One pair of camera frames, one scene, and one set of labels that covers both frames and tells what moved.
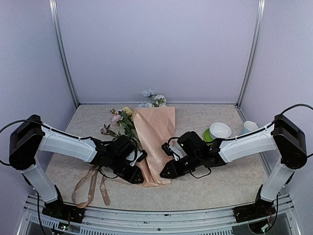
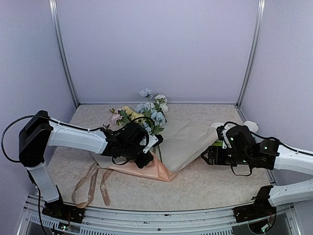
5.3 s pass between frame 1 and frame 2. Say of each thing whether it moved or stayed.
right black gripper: moved
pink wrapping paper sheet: moved
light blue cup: stayed
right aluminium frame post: stayed
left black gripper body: moved
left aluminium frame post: stayed
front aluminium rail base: stayed
